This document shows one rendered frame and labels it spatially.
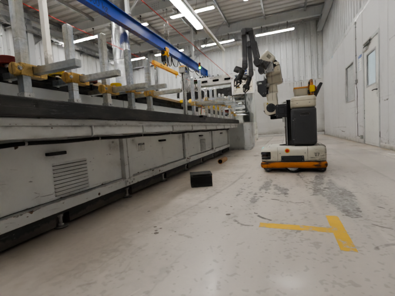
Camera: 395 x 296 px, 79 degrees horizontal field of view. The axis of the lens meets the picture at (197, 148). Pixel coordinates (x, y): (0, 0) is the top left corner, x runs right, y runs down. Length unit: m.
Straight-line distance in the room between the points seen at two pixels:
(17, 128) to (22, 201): 0.44
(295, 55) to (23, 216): 11.71
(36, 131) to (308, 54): 11.66
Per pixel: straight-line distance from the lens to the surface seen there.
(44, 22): 2.76
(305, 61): 12.21
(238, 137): 5.74
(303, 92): 2.96
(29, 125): 1.26
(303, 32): 12.52
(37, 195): 1.57
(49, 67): 1.22
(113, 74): 1.31
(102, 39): 1.68
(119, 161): 2.03
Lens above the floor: 0.52
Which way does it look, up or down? 4 degrees down
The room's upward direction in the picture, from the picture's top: 4 degrees counter-clockwise
